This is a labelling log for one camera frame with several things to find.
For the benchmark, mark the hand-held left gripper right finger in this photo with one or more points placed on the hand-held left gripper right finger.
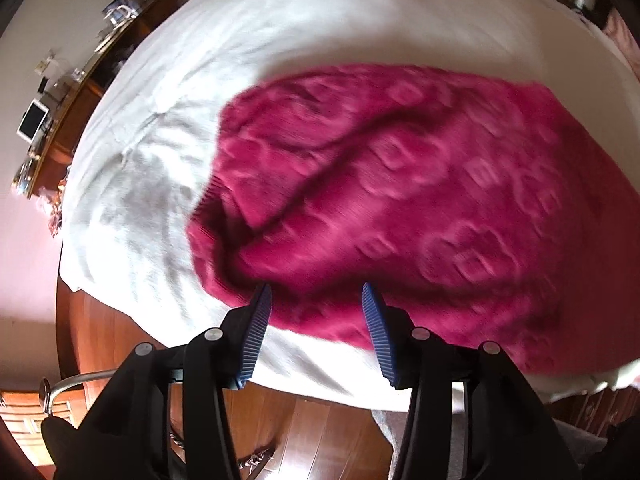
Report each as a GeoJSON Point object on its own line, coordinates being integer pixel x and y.
{"type": "Point", "coordinates": [380, 335]}

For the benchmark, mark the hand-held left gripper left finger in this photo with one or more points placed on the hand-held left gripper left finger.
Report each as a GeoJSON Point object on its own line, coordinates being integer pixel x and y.
{"type": "Point", "coordinates": [255, 330]}

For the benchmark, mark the grey cloth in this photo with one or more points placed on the grey cloth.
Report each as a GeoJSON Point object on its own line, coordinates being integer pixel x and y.
{"type": "Point", "coordinates": [390, 427]}

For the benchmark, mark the metal chair armrest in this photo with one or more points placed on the metal chair armrest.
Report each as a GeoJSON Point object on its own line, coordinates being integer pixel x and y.
{"type": "Point", "coordinates": [75, 382]}

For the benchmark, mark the white bed blanket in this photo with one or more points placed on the white bed blanket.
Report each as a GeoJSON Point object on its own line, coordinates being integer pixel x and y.
{"type": "Point", "coordinates": [175, 110]}

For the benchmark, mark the pile of colourful clutter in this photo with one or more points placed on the pile of colourful clutter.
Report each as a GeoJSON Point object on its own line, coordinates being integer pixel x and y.
{"type": "Point", "coordinates": [54, 210]}

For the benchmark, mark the wooden shelf unit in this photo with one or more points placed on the wooden shelf unit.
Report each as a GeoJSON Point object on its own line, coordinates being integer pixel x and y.
{"type": "Point", "coordinates": [75, 110]}

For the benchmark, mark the small white monitor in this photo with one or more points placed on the small white monitor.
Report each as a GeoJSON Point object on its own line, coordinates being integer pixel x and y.
{"type": "Point", "coordinates": [32, 121]}

